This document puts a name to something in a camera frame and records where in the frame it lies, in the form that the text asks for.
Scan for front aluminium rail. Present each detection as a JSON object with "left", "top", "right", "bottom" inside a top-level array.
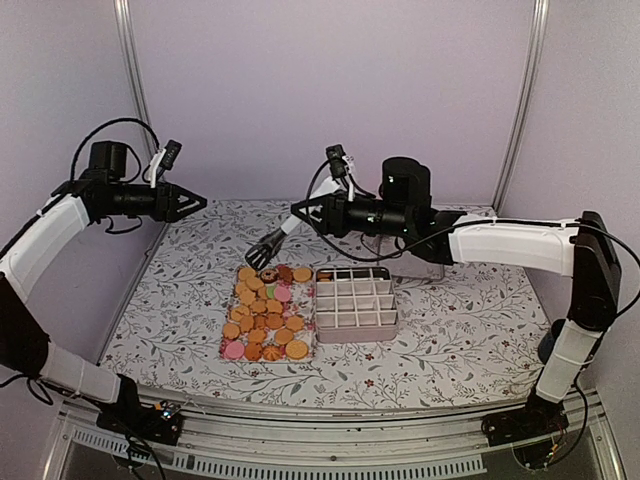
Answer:
[{"left": 43, "top": 390, "right": 627, "bottom": 479}]

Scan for right aluminium post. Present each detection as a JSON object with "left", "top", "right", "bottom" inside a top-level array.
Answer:
[{"left": 492, "top": 0, "right": 550, "bottom": 213}]

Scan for floral tablecloth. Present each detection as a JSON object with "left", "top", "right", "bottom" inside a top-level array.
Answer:
[{"left": 101, "top": 200, "right": 549, "bottom": 410}]

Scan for chocolate sprinkle donut cookie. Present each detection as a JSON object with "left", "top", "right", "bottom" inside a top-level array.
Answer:
[{"left": 259, "top": 268, "right": 279, "bottom": 284}]

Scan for round cream sandwich cookie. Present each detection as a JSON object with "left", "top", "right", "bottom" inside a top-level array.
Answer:
[{"left": 285, "top": 340, "right": 309, "bottom": 360}]

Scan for swirl butter cookie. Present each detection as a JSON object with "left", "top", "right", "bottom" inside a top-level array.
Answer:
[{"left": 262, "top": 345, "right": 283, "bottom": 362}]

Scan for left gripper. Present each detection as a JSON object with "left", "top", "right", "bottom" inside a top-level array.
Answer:
[{"left": 104, "top": 179, "right": 208, "bottom": 221}]

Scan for pink round cookie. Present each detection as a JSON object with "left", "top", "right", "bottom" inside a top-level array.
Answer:
[{"left": 223, "top": 341, "right": 245, "bottom": 360}]

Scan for floral cookie tray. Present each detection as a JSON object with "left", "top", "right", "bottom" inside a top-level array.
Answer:
[{"left": 219, "top": 264, "right": 316, "bottom": 363}]

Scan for metal tin lid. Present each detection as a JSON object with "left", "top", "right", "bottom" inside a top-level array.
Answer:
[{"left": 372, "top": 235, "right": 445, "bottom": 281}]

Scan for compartment tin box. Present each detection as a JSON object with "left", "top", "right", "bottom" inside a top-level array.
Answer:
[{"left": 315, "top": 266, "right": 399, "bottom": 344}]

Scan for aluminium post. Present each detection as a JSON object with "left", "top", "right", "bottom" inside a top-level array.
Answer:
[
  {"left": 492, "top": 0, "right": 550, "bottom": 213},
  {"left": 112, "top": 0, "right": 175, "bottom": 214}
]

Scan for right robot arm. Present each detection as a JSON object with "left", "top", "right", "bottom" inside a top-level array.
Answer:
[{"left": 281, "top": 155, "right": 624, "bottom": 436}]

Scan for pink sandwich cookie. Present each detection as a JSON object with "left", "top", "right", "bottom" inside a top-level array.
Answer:
[{"left": 274, "top": 286, "right": 291, "bottom": 303}]

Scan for dark blue cup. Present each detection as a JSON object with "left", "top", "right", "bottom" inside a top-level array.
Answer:
[{"left": 537, "top": 319, "right": 565, "bottom": 365}]

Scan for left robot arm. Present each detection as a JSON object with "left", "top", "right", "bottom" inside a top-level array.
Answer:
[{"left": 1, "top": 135, "right": 207, "bottom": 434}]

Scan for left aluminium post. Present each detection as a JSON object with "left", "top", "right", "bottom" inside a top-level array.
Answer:
[{"left": 112, "top": 0, "right": 175, "bottom": 214}]

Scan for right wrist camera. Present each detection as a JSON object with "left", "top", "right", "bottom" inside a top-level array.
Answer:
[{"left": 325, "top": 144, "right": 355, "bottom": 201}]

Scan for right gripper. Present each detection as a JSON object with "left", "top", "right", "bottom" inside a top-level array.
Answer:
[{"left": 289, "top": 190, "right": 410, "bottom": 240}]

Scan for metal tongs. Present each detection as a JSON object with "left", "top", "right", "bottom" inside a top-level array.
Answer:
[{"left": 245, "top": 215, "right": 301, "bottom": 270}]

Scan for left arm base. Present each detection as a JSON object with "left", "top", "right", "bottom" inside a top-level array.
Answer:
[{"left": 95, "top": 402, "right": 184, "bottom": 446}]

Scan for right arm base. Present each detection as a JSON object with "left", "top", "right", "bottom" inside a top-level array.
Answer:
[{"left": 481, "top": 394, "right": 569, "bottom": 446}]

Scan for round biscuit top right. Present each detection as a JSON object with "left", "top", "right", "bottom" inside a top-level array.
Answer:
[{"left": 293, "top": 267, "right": 313, "bottom": 283}]

